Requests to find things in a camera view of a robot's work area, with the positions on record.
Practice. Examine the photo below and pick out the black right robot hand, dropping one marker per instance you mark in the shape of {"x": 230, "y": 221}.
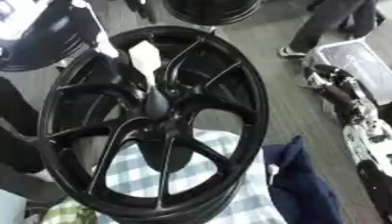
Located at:
{"x": 334, "y": 87}

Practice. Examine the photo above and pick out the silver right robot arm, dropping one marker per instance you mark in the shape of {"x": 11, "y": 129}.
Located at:
{"x": 371, "y": 145}

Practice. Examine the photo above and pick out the person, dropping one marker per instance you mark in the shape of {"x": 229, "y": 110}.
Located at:
{"x": 326, "y": 23}

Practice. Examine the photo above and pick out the dark blue cloth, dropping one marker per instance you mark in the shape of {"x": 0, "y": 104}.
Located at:
{"x": 301, "y": 186}

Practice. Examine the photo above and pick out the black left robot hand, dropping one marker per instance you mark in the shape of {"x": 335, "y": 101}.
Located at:
{"x": 113, "y": 76}

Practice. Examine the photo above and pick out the black round wheel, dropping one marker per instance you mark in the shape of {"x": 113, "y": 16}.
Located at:
{"x": 212, "y": 11}
{"x": 30, "y": 49}

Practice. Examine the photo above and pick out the white pin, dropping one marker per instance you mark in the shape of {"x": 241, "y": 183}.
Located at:
{"x": 145, "y": 57}

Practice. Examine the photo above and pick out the green checked cloth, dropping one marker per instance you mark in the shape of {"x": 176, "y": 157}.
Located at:
{"x": 69, "y": 214}

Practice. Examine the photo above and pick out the black spoked wheel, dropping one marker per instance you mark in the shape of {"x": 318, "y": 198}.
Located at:
{"x": 240, "y": 96}

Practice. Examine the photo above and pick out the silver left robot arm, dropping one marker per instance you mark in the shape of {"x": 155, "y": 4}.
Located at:
{"x": 91, "y": 20}

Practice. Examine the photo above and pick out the white plastic bin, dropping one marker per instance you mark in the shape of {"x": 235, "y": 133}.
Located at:
{"x": 357, "y": 65}

